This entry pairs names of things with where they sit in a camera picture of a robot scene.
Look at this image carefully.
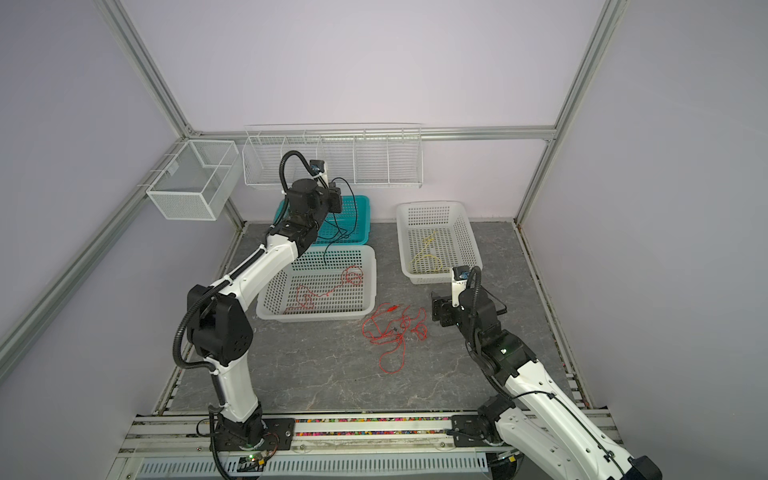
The white plastic basket near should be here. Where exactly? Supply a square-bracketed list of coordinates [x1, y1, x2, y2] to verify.
[256, 245, 377, 323]

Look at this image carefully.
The white mesh wall box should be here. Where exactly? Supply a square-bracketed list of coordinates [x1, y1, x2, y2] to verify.
[147, 140, 243, 221]

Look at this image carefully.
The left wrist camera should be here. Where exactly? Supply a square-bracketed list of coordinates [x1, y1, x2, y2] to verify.
[309, 160, 329, 189]

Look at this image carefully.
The black cable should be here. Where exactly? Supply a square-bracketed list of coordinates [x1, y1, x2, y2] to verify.
[322, 176, 359, 265]

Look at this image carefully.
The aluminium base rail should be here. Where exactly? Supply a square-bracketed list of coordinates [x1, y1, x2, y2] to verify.
[108, 411, 584, 479]

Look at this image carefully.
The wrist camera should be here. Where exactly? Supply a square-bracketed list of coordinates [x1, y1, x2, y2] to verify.
[309, 160, 329, 189]
[451, 265, 471, 308]

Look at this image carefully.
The red cable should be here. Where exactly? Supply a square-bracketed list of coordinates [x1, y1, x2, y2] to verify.
[359, 301, 430, 374]
[284, 265, 365, 313]

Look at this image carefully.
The teal plastic basket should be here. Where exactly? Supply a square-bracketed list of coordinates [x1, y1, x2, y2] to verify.
[264, 185, 370, 255]

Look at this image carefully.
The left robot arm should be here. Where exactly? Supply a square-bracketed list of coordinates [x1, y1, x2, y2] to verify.
[172, 150, 342, 448]

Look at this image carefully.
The white plastic basket far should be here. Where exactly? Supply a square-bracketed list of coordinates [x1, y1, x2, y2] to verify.
[396, 201, 483, 285]

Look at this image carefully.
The white plastic basket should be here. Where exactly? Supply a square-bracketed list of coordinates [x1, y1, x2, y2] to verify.
[256, 245, 377, 323]
[396, 201, 483, 285]

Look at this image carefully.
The white wire wall shelf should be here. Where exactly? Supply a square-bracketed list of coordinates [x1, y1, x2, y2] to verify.
[241, 123, 423, 187]

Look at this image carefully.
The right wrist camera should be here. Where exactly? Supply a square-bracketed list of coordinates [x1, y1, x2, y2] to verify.
[451, 265, 471, 308]

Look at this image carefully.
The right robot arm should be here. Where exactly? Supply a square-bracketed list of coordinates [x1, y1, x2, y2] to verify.
[432, 265, 662, 479]

